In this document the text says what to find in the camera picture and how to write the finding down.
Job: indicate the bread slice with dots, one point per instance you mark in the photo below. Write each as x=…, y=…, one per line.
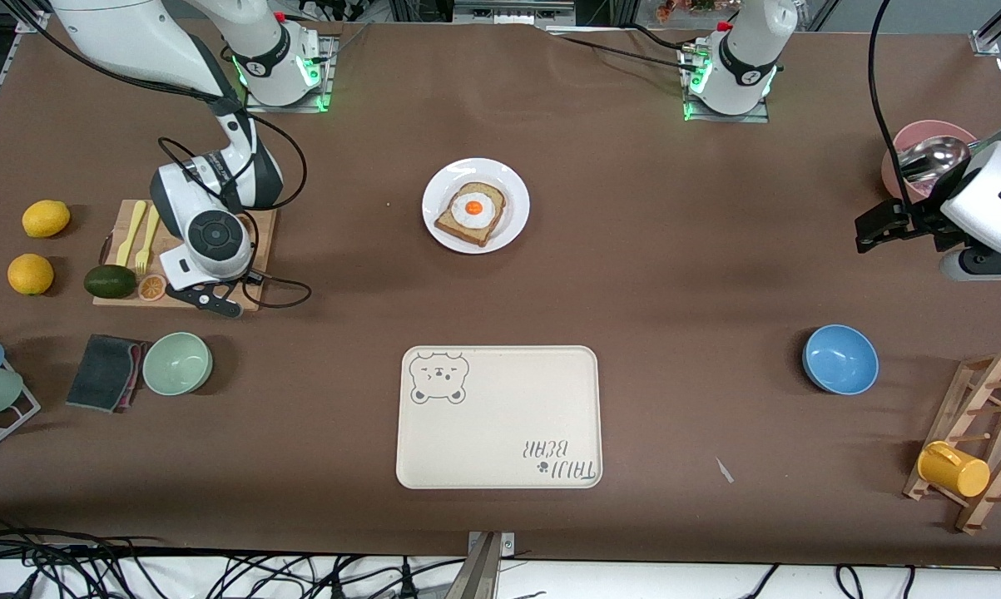
x=448, y=223

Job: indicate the white round plate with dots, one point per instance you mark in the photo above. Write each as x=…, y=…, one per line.
x=458, y=170

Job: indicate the fried egg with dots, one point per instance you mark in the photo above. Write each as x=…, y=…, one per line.
x=473, y=208

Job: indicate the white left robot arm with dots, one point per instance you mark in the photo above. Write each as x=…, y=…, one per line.
x=741, y=75

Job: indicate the orange fruit slice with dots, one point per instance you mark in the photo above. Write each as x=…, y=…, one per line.
x=151, y=288

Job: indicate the yellow plastic fork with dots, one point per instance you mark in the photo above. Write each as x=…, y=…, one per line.
x=150, y=229

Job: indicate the metal scoop spoon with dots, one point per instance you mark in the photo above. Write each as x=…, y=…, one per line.
x=937, y=158

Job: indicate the yellow plastic knife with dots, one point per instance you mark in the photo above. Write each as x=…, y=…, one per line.
x=135, y=220

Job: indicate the green avocado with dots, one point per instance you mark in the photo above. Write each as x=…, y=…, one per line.
x=109, y=281

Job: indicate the bamboo cutting board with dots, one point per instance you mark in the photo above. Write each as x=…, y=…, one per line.
x=265, y=241

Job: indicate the pink bowl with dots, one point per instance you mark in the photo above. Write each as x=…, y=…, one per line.
x=933, y=129

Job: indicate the mint green bowl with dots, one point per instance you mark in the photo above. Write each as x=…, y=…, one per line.
x=175, y=363

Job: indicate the dark grey folded cloth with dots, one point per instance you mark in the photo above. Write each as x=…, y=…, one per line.
x=101, y=370

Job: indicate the blue bowl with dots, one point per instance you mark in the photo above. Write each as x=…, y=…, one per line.
x=841, y=359

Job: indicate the yellow lemon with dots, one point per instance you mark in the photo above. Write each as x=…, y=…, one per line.
x=30, y=274
x=46, y=219

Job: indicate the wooden peg drying rack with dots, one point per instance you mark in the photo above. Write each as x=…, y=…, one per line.
x=937, y=433

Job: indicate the yellow plastic mug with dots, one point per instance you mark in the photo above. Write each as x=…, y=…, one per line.
x=958, y=474

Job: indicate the small white paper scrap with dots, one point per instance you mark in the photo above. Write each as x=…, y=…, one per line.
x=724, y=470

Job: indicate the cream bear print tray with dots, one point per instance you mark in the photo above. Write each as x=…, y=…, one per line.
x=500, y=424

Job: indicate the aluminium frame post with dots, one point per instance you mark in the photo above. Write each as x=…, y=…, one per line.
x=987, y=37
x=32, y=21

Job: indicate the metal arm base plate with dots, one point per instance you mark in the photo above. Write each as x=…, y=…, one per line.
x=758, y=116
x=255, y=106

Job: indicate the metal frame crossbar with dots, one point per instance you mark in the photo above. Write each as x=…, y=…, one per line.
x=508, y=12

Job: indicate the grey camera support bar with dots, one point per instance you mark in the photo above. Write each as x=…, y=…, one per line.
x=479, y=574

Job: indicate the metal table edge bracket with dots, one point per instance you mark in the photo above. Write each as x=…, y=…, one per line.
x=508, y=545

